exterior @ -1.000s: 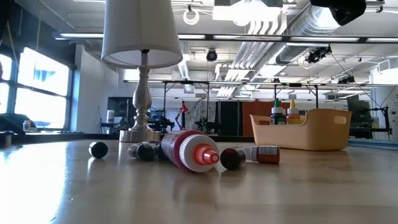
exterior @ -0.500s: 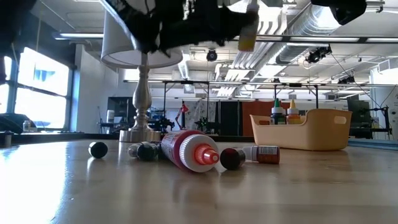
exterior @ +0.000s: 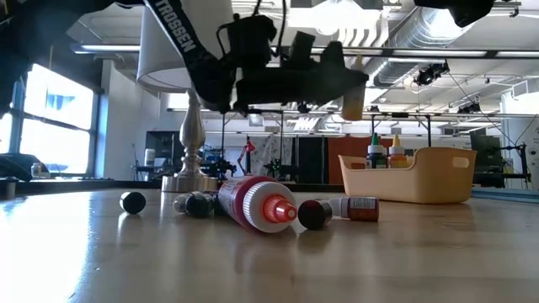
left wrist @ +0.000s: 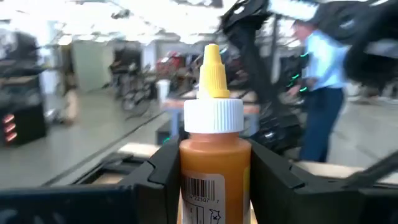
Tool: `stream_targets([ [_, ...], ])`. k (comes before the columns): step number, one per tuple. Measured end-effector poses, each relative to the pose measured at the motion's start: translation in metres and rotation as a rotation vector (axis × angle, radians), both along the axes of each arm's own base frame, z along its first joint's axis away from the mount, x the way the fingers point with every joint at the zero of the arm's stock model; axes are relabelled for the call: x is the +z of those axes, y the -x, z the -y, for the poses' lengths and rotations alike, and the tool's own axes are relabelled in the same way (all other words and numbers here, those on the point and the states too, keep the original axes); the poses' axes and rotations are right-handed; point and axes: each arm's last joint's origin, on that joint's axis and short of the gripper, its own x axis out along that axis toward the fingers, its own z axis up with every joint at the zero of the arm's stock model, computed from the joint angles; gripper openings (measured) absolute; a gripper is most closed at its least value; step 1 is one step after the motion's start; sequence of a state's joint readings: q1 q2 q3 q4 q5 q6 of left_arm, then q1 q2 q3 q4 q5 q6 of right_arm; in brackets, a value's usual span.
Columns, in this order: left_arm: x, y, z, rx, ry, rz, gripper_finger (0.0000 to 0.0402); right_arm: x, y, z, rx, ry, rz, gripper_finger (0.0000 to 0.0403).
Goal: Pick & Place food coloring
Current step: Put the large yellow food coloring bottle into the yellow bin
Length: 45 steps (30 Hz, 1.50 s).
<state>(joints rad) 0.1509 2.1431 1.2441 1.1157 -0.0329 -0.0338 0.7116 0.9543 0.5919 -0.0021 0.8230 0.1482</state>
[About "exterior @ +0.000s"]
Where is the white shade silver table lamp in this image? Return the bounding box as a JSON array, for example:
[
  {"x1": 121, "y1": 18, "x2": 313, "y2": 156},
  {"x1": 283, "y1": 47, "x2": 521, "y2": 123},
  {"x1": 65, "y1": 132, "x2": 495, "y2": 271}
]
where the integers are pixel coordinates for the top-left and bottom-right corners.
[{"x1": 136, "y1": 0, "x2": 235, "y2": 194}]

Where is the black ceiling spotlight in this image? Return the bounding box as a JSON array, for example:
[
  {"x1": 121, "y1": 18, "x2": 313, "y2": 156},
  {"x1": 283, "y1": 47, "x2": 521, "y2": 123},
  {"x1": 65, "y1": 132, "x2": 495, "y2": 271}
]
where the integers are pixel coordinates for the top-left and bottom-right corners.
[{"x1": 414, "y1": 61, "x2": 451, "y2": 88}]

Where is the black background monitor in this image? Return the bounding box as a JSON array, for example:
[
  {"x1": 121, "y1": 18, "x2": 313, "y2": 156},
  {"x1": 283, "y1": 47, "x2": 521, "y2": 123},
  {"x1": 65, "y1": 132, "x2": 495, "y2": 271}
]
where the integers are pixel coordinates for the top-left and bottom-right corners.
[{"x1": 470, "y1": 133, "x2": 504, "y2": 170}]

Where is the orange cap food coloring bottle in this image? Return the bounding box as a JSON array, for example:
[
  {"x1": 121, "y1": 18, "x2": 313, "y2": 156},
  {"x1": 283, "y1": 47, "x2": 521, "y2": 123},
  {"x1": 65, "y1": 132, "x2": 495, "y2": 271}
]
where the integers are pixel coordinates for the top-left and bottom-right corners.
[{"x1": 216, "y1": 175, "x2": 298, "y2": 235}]

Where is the blue mat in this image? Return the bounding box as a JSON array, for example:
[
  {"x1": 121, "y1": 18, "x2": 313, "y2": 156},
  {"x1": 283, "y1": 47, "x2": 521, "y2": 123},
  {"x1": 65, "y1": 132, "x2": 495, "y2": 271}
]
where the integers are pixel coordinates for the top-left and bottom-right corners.
[{"x1": 472, "y1": 187, "x2": 539, "y2": 204}]

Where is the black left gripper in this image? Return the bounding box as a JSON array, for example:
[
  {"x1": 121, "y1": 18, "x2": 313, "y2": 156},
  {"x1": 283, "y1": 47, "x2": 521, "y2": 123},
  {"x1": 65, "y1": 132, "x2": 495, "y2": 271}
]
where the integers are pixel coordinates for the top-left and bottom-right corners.
[{"x1": 233, "y1": 31, "x2": 370, "y2": 113}]

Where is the small green food coloring bottle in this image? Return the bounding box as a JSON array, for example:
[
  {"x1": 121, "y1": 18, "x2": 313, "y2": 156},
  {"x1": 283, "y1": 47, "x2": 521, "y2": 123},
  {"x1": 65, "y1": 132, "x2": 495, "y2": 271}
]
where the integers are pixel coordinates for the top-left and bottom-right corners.
[
  {"x1": 119, "y1": 190, "x2": 147, "y2": 216},
  {"x1": 184, "y1": 191, "x2": 216, "y2": 220}
]

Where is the large bright window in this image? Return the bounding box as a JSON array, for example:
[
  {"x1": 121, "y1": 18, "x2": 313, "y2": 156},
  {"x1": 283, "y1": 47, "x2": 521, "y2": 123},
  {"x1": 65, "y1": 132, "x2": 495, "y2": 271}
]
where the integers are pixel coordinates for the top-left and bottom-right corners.
[{"x1": 0, "y1": 62, "x2": 101, "y2": 178}]

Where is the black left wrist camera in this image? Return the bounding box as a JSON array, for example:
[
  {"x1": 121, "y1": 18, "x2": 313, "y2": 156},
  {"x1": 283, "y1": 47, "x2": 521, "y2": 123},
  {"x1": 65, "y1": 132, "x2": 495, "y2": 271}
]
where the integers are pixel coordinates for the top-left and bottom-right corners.
[{"x1": 216, "y1": 13, "x2": 279, "y2": 72}]

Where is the black monitor stand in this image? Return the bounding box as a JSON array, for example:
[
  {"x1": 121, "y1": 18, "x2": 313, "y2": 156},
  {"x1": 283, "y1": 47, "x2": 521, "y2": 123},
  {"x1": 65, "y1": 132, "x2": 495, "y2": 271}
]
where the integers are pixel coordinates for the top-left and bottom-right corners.
[{"x1": 500, "y1": 141, "x2": 531, "y2": 189}]

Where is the small black food coloring bottle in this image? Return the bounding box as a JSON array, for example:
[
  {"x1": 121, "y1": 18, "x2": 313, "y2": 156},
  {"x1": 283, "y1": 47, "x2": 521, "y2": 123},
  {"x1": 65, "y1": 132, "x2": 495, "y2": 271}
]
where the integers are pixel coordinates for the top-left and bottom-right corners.
[{"x1": 296, "y1": 199, "x2": 334, "y2": 231}]

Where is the black background station frame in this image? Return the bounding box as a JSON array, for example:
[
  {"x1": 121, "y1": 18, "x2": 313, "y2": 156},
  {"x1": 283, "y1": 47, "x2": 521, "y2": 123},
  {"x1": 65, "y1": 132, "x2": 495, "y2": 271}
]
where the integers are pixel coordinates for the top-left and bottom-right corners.
[
  {"x1": 369, "y1": 111, "x2": 434, "y2": 149},
  {"x1": 220, "y1": 108, "x2": 285, "y2": 180}
]

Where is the orange partition panel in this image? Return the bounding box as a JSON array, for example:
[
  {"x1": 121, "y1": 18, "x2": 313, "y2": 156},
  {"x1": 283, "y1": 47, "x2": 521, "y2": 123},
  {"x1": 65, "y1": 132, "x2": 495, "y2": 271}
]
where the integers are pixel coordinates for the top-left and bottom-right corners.
[{"x1": 328, "y1": 136, "x2": 393, "y2": 185}]

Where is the green cap food coloring bottle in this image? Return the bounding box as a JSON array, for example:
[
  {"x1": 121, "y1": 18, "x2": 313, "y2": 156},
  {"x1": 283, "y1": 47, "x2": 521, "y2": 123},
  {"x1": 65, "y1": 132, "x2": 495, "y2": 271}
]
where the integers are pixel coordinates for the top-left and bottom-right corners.
[{"x1": 366, "y1": 132, "x2": 388, "y2": 170}]

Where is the silver ventilation duct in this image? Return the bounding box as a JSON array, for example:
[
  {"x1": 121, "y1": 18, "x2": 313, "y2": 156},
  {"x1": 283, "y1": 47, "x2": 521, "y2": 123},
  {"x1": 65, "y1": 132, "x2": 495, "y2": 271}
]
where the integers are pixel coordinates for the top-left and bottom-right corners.
[{"x1": 364, "y1": 6, "x2": 468, "y2": 88}]

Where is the black partition panel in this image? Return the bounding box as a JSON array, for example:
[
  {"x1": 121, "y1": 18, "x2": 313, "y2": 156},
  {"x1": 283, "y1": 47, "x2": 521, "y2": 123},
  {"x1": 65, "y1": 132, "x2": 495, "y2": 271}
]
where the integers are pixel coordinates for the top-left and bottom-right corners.
[{"x1": 296, "y1": 136, "x2": 326, "y2": 184}]

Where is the small red food coloring bottle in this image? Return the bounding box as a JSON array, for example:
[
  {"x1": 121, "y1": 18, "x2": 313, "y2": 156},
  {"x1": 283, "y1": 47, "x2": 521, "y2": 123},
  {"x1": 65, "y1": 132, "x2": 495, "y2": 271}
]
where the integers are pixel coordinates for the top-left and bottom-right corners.
[{"x1": 328, "y1": 196, "x2": 381, "y2": 223}]

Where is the beige plastic basket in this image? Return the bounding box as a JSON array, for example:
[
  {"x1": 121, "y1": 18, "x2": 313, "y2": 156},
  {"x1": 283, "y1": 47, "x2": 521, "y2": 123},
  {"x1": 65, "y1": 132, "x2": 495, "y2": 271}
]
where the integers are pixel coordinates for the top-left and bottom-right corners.
[{"x1": 339, "y1": 146, "x2": 478, "y2": 205}]

